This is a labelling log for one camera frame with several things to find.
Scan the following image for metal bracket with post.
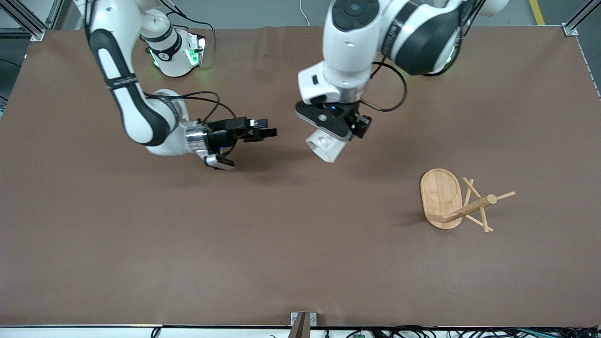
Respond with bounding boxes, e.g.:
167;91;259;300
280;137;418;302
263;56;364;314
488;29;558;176
290;311;318;338

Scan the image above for white table edge rail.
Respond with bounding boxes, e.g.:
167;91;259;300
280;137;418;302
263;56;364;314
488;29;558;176
0;325;601;338

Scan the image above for black right arm base cable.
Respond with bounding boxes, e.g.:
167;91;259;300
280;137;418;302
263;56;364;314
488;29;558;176
159;0;216;52

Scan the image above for wooden cup rack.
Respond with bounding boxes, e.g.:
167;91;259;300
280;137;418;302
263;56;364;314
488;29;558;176
419;168;516;233

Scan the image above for black arm wrist cable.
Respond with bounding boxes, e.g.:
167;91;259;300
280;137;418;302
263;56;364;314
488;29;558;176
143;91;238;123
359;61;408;113

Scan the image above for black left arm wrist cable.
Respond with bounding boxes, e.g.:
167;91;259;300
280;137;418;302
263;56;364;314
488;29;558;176
359;61;408;113

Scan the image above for aluminium frame profile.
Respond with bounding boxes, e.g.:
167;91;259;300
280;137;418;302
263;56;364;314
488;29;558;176
562;0;601;36
0;0;47;42

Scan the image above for black right arm wrist cable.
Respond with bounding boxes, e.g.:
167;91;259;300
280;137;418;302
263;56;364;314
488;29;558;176
143;91;238;123

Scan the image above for brown table mat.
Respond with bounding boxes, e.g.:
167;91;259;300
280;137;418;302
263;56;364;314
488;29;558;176
0;26;601;328

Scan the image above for white faceted cup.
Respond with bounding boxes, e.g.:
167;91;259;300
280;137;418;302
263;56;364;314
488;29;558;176
305;131;348;164

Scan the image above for teal cable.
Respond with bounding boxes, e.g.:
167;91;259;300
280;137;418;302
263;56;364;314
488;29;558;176
514;328;571;337

